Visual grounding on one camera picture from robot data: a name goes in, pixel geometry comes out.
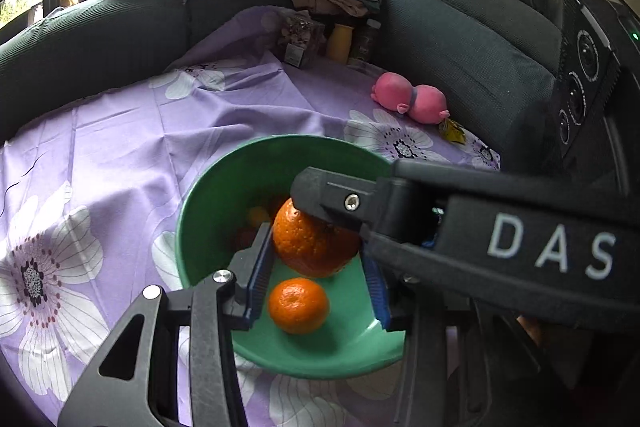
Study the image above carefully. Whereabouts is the small mandarin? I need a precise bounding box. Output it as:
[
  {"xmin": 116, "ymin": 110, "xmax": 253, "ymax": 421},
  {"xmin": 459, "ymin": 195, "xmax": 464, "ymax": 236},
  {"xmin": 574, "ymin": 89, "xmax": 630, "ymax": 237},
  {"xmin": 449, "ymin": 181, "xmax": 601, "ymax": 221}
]
[{"xmin": 268, "ymin": 278, "xmax": 331, "ymax": 335}]

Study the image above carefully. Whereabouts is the purple floral cloth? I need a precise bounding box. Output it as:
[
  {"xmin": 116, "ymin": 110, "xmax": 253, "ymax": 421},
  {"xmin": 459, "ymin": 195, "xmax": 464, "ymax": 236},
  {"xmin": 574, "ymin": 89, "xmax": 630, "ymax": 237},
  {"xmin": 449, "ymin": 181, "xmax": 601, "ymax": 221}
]
[{"xmin": 0, "ymin": 4, "xmax": 501, "ymax": 427}]

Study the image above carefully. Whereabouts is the yellow-orange round fruit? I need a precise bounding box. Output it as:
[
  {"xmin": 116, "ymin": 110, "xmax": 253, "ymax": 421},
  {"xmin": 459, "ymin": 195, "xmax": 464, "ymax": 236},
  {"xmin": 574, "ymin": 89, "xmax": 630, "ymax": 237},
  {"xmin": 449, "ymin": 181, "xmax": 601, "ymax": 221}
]
[{"xmin": 246, "ymin": 206, "xmax": 273, "ymax": 229}]

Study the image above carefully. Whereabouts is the yellow wrapper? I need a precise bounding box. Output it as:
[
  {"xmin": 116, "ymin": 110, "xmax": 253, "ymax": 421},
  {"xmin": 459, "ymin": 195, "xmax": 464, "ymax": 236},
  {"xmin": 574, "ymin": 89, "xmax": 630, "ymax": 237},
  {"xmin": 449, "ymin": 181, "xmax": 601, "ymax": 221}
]
[{"xmin": 439, "ymin": 117, "xmax": 466, "ymax": 142}]

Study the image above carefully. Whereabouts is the dark jar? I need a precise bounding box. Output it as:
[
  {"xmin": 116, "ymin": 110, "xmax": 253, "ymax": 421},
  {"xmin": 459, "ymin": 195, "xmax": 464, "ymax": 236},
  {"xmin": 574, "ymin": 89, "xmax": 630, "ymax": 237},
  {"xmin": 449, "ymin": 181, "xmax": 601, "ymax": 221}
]
[{"xmin": 350, "ymin": 19, "xmax": 382, "ymax": 65}]

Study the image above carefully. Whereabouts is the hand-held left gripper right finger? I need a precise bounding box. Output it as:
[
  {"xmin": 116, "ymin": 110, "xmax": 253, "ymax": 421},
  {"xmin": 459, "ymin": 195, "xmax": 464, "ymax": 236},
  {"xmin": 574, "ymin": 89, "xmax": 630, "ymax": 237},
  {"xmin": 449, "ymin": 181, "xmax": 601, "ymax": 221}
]
[{"xmin": 361, "ymin": 254, "xmax": 551, "ymax": 427}]

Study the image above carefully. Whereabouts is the pink plush toy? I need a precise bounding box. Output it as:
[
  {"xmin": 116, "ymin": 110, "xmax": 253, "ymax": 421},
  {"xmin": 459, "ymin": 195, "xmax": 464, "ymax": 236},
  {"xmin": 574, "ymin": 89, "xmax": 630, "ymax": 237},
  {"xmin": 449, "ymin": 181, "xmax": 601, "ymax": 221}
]
[{"xmin": 370, "ymin": 73, "xmax": 451, "ymax": 126}]

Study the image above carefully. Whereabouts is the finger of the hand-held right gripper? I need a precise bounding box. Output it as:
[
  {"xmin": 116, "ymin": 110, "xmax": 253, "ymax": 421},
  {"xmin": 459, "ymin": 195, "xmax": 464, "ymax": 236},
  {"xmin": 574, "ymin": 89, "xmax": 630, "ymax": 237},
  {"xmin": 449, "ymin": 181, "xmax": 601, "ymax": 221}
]
[{"xmin": 290, "ymin": 159, "xmax": 451, "ymax": 280}]

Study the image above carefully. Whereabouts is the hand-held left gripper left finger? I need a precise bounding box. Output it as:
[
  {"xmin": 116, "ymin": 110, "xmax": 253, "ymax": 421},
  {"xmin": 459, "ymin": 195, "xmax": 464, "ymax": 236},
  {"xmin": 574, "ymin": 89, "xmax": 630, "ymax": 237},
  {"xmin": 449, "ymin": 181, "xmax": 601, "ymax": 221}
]
[{"xmin": 57, "ymin": 222, "xmax": 276, "ymax": 427}]

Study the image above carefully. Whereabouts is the dark green sofa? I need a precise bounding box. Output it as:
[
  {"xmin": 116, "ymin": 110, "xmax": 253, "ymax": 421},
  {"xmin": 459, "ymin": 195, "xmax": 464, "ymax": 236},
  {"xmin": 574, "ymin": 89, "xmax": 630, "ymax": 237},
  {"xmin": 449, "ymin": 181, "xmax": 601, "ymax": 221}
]
[{"xmin": 0, "ymin": 0, "xmax": 566, "ymax": 158}]

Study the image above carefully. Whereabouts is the large orange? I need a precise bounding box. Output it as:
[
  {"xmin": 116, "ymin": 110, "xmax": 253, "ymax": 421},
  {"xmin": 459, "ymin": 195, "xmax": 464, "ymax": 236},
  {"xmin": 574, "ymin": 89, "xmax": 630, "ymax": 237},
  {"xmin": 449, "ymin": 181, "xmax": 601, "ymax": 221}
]
[{"xmin": 272, "ymin": 198, "xmax": 362, "ymax": 279}]

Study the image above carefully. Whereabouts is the green plastic bowl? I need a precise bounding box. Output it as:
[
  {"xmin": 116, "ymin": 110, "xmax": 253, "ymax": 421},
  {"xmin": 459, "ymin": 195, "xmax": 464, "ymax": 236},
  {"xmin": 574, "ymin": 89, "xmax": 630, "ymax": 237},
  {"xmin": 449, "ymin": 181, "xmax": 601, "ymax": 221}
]
[{"xmin": 175, "ymin": 134, "xmax": 408, "ymax": 380}]

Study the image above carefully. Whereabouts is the yellow bottle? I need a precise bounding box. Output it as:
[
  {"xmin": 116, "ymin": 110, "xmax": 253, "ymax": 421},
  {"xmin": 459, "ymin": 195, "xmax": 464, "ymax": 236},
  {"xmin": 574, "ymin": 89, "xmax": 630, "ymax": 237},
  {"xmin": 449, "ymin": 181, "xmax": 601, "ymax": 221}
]
[{"xmin": 327, "ymin": 24, "xmax": 357, "ymax": 64}]

